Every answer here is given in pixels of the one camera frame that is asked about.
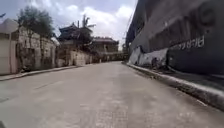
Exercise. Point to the grey concrete road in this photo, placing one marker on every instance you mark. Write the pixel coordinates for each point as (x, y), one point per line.
(100, 96)

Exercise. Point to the dark roofed house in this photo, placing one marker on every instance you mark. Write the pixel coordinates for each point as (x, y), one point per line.
(74, 45)

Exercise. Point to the raised concrete kerb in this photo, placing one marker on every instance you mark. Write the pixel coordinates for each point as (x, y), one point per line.
(186, 86)

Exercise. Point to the tall dark painted wall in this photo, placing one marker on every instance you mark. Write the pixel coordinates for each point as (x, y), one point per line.
(180, 36)

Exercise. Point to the pale concrete wall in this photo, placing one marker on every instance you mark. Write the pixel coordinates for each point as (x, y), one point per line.
(30, 53)

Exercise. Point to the tree behind wall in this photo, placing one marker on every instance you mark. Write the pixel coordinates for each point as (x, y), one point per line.
(35, 21)

